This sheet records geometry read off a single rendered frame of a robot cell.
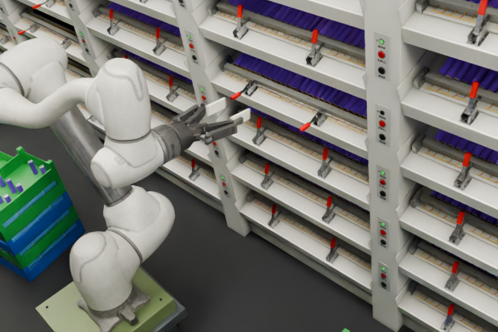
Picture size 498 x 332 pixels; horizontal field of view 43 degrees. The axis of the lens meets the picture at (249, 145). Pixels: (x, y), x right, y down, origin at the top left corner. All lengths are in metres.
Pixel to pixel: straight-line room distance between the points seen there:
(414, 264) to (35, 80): 1.21
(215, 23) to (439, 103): 0.73
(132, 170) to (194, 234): 1.18
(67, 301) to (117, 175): 0.87
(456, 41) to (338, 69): 0.38
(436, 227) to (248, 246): 0.94
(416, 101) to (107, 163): 0.71
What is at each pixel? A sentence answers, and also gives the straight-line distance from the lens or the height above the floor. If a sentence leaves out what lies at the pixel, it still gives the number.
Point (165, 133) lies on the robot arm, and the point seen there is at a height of 0.97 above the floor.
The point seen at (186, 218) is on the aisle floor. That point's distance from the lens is 2.64.
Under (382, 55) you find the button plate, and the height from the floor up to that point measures 1.07.
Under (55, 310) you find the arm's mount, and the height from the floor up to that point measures 0.24.
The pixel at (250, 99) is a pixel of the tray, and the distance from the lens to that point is 1.91.
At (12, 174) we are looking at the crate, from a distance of 2.65.
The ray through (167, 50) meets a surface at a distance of 2.21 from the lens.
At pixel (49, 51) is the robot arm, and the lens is 1.91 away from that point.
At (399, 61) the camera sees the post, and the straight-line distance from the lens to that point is 1.45.
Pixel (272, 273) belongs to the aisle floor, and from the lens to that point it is 2.39.
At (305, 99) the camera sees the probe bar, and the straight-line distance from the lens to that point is 1.81.
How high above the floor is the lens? 1.87
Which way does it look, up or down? 40 degrees down
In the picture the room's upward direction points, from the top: 11 degrees counter-clockwise
